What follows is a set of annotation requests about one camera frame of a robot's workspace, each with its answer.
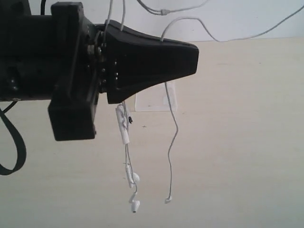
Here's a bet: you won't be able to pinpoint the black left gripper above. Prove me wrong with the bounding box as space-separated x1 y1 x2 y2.
0 1 98 141

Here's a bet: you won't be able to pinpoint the white wired earphones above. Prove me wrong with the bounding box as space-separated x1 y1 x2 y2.
104 0 304 213

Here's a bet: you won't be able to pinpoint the clear plastic box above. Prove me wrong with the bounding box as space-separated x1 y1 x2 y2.
134 81 178 112

